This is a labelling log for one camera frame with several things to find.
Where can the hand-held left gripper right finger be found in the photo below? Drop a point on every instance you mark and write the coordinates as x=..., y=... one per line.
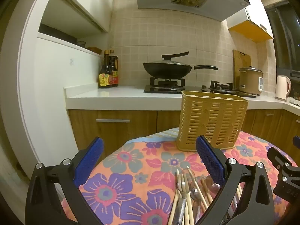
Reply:
x=211, y=157

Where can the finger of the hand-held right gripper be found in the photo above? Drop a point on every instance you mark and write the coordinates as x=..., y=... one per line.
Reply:
x=297, y=143
x=276, y=157

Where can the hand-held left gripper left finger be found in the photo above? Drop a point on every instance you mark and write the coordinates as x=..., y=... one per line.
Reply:
x=91, y=154

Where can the tan plastic slotted utensil basket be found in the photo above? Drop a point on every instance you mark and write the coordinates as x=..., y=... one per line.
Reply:
x=211, y=117

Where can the pile of wooden chopsticks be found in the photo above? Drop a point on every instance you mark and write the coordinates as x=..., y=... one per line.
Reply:
x=187, y=215

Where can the wooden base cabinet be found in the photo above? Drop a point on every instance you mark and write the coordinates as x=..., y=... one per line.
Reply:
x=112, y=136

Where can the floral orange tablecloth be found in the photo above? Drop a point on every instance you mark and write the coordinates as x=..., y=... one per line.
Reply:
x=131, y=168

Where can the white electric kettle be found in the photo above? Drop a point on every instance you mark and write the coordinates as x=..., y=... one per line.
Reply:
x=282, y=89

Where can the white kitchen countertop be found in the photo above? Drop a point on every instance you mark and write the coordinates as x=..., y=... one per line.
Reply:
x=105, y=97

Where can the black gas stove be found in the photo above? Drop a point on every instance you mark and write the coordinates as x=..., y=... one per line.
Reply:
x=194, y=90

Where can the black pan support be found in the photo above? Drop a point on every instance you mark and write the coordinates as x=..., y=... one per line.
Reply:
x=221, y=85
x=167, y=82

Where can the brown rice cooker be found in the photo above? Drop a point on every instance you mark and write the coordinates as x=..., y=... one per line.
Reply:
x=249, y=82

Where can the dark sauce bottle red label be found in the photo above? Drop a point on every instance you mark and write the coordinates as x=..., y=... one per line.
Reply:
x=114, y=72

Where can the black wok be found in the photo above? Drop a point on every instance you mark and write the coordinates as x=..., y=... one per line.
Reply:
x=164, y=71

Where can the wooden cutting board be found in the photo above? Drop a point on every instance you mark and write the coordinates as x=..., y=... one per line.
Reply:
x=240, y=61

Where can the dark window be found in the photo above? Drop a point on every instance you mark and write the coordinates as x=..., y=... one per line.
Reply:
x=288, y=39

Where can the wooden tray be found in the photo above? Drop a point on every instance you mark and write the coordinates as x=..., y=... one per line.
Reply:
x=93, y=50

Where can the glass wok lid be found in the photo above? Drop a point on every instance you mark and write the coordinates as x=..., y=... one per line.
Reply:
x=173, y=56

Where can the small metal pot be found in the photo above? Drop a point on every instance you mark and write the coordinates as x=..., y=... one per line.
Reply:
x=81, y=44

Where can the white wall cabinet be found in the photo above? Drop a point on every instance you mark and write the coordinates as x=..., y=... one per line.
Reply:
x=255, y=25

